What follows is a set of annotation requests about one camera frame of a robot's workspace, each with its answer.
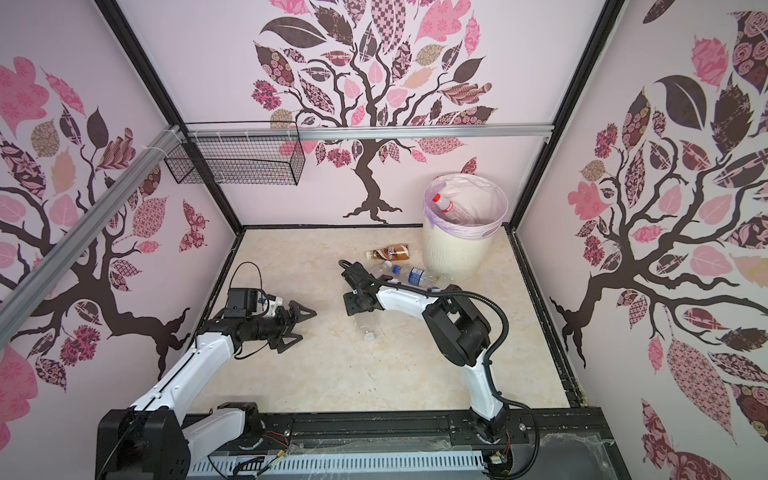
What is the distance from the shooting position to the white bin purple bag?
34.0 inches

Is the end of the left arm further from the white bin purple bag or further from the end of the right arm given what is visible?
the white bin purple bag

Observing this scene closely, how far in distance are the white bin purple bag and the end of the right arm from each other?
27 cm

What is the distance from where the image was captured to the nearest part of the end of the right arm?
0.70 meters
